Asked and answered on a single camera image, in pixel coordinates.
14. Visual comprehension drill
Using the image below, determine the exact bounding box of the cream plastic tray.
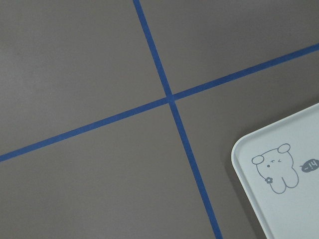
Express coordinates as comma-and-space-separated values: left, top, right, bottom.
231, 105, 319, 239

